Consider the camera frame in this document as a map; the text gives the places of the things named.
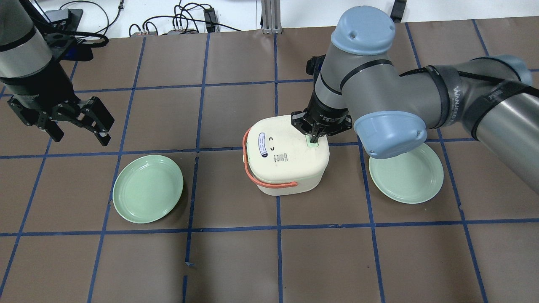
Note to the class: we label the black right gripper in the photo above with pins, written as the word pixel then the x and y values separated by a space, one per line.
pixel 327 111

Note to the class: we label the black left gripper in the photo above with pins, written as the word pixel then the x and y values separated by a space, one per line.
pixel 38 86

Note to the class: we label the white rice cooker orange handle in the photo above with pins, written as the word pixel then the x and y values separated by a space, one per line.
pixel 280 160

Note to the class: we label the green plate near left arm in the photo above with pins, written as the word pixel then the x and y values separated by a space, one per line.
pixel 147 189

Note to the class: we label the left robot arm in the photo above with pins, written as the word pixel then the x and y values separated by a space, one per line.
pixel 25 58

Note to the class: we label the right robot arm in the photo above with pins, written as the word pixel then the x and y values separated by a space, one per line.
pixel 356 86

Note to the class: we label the green plate near right arm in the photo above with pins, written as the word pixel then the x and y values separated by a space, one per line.
pixel 411 178

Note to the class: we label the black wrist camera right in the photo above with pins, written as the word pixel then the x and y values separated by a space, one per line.
pixel 314 65

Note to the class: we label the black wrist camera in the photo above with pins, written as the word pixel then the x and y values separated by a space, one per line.
pixel 314 65
pixel 59 29

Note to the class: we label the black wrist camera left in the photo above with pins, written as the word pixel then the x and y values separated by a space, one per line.
pixel 59 29

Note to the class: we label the aluminium frame post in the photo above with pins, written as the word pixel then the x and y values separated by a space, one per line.
pixel 271 17

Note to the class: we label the black power adapter with cables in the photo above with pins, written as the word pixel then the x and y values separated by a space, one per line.
pixel 175 17

